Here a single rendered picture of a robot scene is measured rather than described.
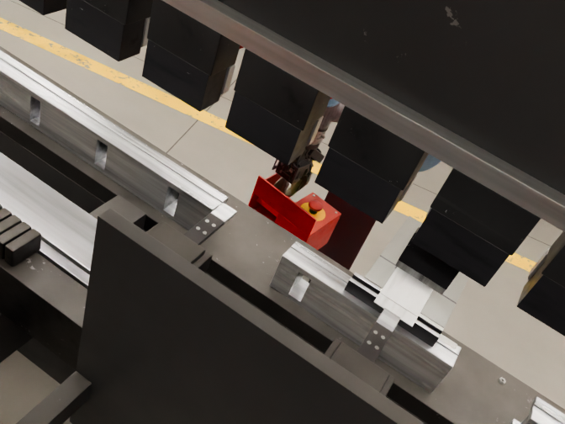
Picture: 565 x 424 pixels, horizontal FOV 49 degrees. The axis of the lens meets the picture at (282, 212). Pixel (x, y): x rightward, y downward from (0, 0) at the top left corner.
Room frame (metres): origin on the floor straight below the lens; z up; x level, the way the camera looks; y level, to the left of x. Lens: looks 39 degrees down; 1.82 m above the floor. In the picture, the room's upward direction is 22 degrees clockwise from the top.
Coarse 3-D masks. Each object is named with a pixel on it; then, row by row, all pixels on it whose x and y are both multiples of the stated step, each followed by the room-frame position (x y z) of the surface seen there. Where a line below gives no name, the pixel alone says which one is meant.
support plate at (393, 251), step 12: (408, 228) 1.12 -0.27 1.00; (396, 240) 1.06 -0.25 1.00; (408, 240) 1.08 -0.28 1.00; (384, 252) 1.01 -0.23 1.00; (396, 252) 1.02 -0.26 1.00; (384, 264) 0.97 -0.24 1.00; (372, 276) 0.93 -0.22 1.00; (384, 276) 0.94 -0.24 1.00; (456, 276) 1.02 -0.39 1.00; (456, 288) 0.99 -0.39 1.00; (432, 300) 0.92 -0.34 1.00; (444, 300) 0.94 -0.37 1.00; (456, 300) 0.95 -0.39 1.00; (420, 312) 0.88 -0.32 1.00; (432, 312) 0.89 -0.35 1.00; (444, 312) 0.91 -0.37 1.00; (444, 324) 0.87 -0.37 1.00
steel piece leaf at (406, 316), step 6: (378, 294) 0.88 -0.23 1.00; (378, 300) 0.86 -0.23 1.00; (384, 300) 0.87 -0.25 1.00; (390, 300) 0.88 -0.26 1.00; (384, 306) 0.86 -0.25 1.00; (390, 306) 0.86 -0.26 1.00; (396, 306) 0.87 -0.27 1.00; (396, 312) 0.85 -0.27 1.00; (402, 312) 0.86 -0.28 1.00; (408, 312) 0.86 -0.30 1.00; (402, 318) 0.84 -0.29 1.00; (408, 318) 0.85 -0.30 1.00; (414, 318) 0.86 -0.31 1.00; (408, 324) 0.84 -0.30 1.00
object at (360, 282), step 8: (352, 280) 0.89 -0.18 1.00; (360, 280) 0.91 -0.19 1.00; (368, 280) 0.91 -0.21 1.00; (352, 288) 0.89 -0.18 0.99; (360, 288) 0.88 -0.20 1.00; (368, 288) 0.90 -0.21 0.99; (376, 288) 0.90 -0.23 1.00; (360, 296) 0.88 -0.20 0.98; (368, 296) 0.88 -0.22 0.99; (376, 296) 0.88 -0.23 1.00; (368, 304) 0.88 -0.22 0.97; (376, 304) 0.87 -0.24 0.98; (400, 320) 0.86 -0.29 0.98; (416, 320) 0.86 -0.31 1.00; (424, 320) 0.87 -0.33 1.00; (408, 328) 0.85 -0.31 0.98; (416, 328) 0.85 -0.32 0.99; (424, 328) 0.84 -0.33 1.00; (432, 328) 0.86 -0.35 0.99; (416, 336) 0.84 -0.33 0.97; (424, 336) 0.84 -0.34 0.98; (432, 336) 0.84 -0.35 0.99; (440, 336) 0.84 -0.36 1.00; (432, 344) 0.84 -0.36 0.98
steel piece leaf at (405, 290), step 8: (400, 272) 0.97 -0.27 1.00; (392, 280) 0.93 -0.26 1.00; (400, 280) 0.94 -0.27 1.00; (408, 280) 0.95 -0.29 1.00; (416, 280) 0.96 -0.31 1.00; (384, 288) 0.90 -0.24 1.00; (392, 288) 0.91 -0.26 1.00; (400, 288) 0.92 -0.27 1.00; (408, 288) 0.93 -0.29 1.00; (416, 288) 0.94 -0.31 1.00; (424, 288) 0.95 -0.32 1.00; (392, 296) 0.89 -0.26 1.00; (400, 296) 0.90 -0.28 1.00; (408, 296) 0.91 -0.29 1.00; (416, 296) 0.92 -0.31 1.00; (424, 296) 0.92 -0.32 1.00; (400, 304) 0.88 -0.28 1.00; (408, 304) 0.89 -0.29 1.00; (416, 304) 0.90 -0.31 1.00; (424, 304) 0.90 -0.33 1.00; (416, 312) 0.87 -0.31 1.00
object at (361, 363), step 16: (384, 320) 0.82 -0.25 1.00; (368, 336) 0.77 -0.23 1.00; (384, 336) 0.78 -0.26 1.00; (336, 352) 0.68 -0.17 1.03; (352, 352) 0.69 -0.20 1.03; (368, 352) 0.73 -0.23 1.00; (352, 368) 0.66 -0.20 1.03; (368, 368) 0.67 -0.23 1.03; (368, 384) 0.64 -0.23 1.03; (384, 384) 0.66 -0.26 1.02
